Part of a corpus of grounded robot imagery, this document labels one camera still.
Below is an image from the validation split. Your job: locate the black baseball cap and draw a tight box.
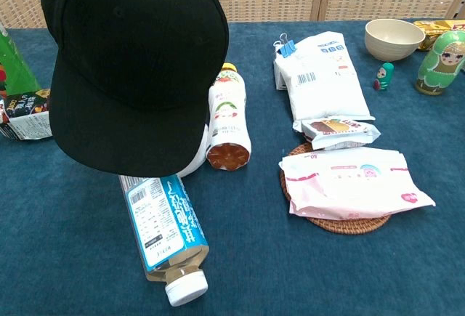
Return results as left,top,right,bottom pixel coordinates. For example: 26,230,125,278
38,0,230,179

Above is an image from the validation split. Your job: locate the peach tea bottle yellow cap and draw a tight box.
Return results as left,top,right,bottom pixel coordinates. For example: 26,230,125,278
205,62,252,171

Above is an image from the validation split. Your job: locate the white foam mannequin head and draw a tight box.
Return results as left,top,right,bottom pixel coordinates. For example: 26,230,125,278
177,121,211,179

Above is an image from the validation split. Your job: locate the blue binder clip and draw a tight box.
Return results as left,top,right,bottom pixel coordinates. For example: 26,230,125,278
273,33,299,59

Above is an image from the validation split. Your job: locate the small snack cake packet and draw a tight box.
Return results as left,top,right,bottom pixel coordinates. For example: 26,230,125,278
302,116,382,151

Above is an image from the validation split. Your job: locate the white powder bag with barcode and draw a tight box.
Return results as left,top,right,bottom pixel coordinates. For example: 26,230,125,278
272,31,376,123

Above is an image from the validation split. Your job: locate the clear bottle with blue label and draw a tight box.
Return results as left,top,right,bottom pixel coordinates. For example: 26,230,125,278
118,174,211,308

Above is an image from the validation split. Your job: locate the pink wet wipes pack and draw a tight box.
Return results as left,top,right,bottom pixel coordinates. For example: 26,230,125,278
278,146,437,221

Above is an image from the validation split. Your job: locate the round woven rattan coaster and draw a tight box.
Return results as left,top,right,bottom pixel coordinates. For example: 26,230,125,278
279,142,394,236

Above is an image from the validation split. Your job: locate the small teal nesting doll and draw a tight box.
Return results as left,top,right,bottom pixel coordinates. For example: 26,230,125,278
373,62,395,92

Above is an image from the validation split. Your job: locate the beige ceramic bowl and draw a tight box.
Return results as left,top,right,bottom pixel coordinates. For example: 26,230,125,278
364,18,426,62

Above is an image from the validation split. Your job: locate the large green nesting doll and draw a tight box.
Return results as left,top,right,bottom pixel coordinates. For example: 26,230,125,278
415,29,465,97

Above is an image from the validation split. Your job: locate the gold snack package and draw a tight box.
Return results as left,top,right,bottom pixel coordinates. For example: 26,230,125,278
413,19,465,52

